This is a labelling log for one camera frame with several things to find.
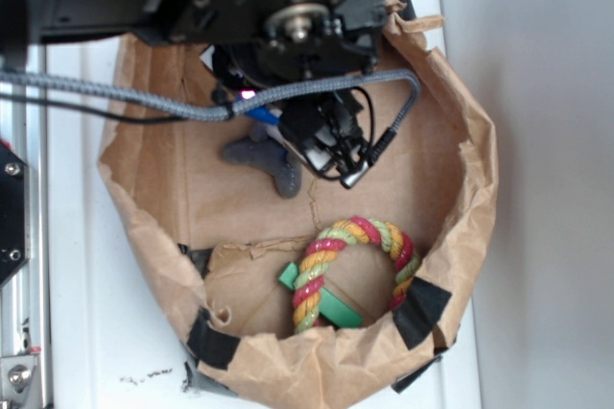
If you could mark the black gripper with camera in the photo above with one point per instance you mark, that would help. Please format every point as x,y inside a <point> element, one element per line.
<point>321,129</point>

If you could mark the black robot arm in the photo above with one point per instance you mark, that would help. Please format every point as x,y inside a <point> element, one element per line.
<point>309,54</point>

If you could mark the brown paper bag tray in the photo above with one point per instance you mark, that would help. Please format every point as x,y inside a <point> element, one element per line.
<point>208,234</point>

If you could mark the green wooden block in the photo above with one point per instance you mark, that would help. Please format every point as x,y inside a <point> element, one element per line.
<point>331,308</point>

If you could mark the black tape on bag rim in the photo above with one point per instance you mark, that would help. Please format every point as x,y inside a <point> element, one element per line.
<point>416,317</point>

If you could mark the black tape piece front left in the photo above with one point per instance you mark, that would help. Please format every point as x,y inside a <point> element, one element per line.
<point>210,346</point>

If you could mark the black tape piece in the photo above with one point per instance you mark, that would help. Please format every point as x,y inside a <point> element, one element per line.
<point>210,346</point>
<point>406,381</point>

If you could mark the black tape piece front right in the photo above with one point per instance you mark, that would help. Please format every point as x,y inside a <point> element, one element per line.
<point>406,381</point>

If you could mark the multicolor rope ring toy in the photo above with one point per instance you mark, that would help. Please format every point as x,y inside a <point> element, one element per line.
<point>352,258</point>

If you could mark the black octagonal mount plate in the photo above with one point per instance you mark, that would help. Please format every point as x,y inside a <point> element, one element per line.
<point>12,214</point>

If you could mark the aluminum extrusion rail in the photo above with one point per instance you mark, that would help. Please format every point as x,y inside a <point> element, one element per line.
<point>26,351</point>

